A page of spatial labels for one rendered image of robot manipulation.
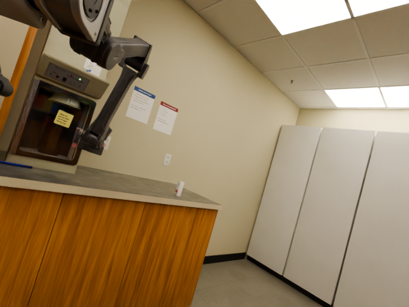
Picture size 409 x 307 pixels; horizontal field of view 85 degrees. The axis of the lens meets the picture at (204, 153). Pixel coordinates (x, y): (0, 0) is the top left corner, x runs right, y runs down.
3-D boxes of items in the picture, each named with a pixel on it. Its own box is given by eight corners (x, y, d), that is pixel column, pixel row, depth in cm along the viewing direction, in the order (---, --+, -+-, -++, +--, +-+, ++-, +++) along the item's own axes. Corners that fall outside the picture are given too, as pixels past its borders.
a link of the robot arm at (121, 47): (137, 31, 95) (158, 45, 96) (125, 61, 100) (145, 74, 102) (74, 19, 54) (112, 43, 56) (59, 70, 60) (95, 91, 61)
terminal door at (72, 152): (10, 153, 113) (35, 78, 115) (75, 165, 133) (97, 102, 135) (10, 153, 112) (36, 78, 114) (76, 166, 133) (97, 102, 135)
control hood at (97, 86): (34, 74, 114) (41, 55, 115) (99, 99, 136) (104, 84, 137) (37, 71, 106) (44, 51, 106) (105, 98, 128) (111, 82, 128)
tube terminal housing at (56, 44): (3, 154, 130) (46, 30, 134) (66, 165, 152) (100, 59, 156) (4, 162, 112) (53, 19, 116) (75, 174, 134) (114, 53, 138)
